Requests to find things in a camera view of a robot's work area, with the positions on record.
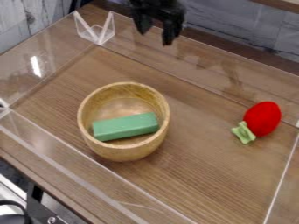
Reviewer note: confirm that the round wooden bowl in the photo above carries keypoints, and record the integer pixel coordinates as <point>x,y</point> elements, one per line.
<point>120,99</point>

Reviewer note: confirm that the red plush strawberry fruit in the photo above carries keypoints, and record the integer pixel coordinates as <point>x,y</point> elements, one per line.
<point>259,122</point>

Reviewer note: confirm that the black table leg bracket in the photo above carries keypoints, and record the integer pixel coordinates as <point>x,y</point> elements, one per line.
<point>44,209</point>

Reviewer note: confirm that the clear acrylic tray wall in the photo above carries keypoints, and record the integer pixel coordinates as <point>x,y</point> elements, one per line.
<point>203,178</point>

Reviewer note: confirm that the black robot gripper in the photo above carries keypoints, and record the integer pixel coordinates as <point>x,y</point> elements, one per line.
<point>168,11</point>

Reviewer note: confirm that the green rectangular block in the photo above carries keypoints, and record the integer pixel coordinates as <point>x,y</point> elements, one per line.
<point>125,126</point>

